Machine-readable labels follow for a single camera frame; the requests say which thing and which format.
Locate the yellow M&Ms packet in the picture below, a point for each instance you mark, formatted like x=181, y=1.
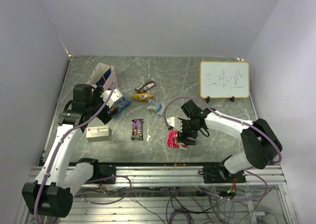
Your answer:
x=143, y=96

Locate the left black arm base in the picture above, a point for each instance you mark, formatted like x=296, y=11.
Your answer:
x=107, y=170

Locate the pink paper bag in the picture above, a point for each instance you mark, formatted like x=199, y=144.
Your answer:
x=100, y=75

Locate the small whiteboard with stand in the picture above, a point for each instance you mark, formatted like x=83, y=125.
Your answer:
x=224, y=79

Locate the purple M&Ms packet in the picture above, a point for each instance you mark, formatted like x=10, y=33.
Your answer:
x=137, y=129

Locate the white cardboard box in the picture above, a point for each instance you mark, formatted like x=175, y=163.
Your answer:
x=96, y=134

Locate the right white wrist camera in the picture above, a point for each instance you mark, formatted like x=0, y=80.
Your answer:
x=175, y=123

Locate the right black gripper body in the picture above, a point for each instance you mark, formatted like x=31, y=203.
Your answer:
x=188, y=127

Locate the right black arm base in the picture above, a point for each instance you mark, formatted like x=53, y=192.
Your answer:
x=217, y=173

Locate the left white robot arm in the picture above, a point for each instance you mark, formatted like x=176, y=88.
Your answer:
x=52, y=191

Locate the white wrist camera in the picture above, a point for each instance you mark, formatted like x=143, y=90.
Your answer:
x=114, y=98
x=175, y=123

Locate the light blue snack wrapper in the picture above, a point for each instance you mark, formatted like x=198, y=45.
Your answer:
x=157, y=107

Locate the aluminium frame rail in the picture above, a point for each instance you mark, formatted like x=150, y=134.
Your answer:
x=188, y=176

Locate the brown chocolate bar wrapper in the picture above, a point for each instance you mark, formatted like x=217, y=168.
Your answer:
x=146, y=86

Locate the blue Burts chips bag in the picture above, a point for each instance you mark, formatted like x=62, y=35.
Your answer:
x=103, y=78

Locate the blue M&Ms packet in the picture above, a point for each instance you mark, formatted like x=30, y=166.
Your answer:
x=116, y=109

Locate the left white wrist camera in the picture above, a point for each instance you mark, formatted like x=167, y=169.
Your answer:
x=114, y=98

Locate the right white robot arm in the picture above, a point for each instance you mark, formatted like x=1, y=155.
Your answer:
x=261, y=146

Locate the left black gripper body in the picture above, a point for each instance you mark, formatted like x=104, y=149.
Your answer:
x=98, y=103

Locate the red candy packet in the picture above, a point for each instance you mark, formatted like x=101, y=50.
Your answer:
x=173, y=142

